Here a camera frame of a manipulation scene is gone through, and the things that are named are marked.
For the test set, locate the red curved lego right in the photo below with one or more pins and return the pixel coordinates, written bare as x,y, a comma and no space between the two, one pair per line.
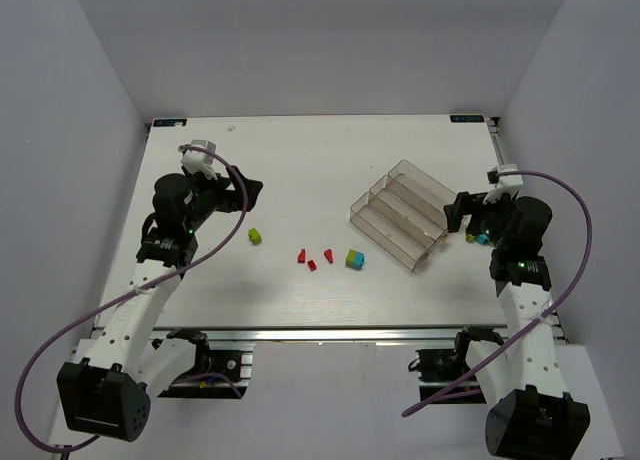
328,255

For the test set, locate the aluminium table rail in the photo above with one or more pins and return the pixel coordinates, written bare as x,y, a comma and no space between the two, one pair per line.
328,334

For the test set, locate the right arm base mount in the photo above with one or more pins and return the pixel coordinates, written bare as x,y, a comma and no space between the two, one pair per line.
438,367

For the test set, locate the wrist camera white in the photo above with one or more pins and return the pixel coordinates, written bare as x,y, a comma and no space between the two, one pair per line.
197,158
504,180

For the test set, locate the left corner label sticker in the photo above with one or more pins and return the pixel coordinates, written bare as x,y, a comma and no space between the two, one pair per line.
169,122

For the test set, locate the clear three-compartment organizer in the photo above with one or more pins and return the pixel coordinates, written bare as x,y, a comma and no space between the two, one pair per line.
403,212

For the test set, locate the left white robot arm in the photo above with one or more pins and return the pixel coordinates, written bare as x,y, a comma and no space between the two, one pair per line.
109,392

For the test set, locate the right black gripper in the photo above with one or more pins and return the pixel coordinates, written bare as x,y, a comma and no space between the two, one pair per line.
470,208

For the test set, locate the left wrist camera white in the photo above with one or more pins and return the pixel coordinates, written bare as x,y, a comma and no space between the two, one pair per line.
197,158

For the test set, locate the blue lego brick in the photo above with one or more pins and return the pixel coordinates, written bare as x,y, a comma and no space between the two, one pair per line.
359,261

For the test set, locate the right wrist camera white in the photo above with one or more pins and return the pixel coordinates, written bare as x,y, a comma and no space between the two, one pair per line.
504,180

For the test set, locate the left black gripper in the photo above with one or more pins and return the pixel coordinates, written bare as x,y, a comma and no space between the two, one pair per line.
230,190

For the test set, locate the green top lego brick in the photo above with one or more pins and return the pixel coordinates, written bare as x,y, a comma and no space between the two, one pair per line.
353,256

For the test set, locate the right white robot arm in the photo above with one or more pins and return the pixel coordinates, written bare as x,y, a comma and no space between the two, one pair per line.
532,414

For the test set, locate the right corner label sticker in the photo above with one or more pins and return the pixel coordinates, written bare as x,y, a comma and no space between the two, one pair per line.
466,118

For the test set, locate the small green lego brick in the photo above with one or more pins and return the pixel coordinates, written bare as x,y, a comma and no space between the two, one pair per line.
254,236

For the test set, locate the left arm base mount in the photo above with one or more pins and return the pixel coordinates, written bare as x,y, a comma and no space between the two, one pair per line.
222,370

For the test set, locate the corner label sticker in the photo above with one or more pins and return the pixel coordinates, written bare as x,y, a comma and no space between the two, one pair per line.
169,122
466,118

